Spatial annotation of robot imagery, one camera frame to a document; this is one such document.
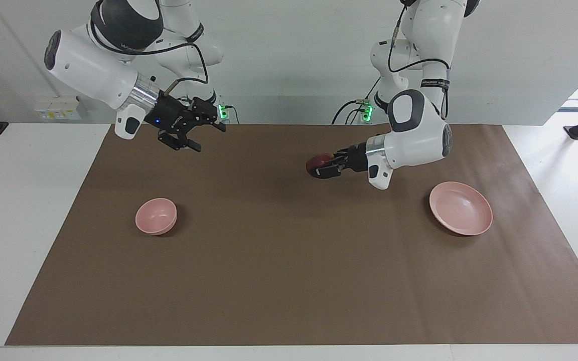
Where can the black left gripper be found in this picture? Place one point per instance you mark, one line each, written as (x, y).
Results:
(358, 156)

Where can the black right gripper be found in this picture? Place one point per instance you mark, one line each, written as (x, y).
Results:
(173, 118)

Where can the dark red apple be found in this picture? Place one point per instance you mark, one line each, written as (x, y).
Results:
(319, 161)

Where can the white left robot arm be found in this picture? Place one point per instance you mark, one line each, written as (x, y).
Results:
(419, 135)

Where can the pink bowl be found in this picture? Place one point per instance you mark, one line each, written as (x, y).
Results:
(154, 216)

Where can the pink plate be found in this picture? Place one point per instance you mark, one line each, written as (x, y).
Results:
(462, 208)

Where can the brown table mat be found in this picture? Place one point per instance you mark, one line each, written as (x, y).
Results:
(289, 276)

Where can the white wall socket box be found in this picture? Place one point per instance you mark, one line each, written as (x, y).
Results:
(55, 109)

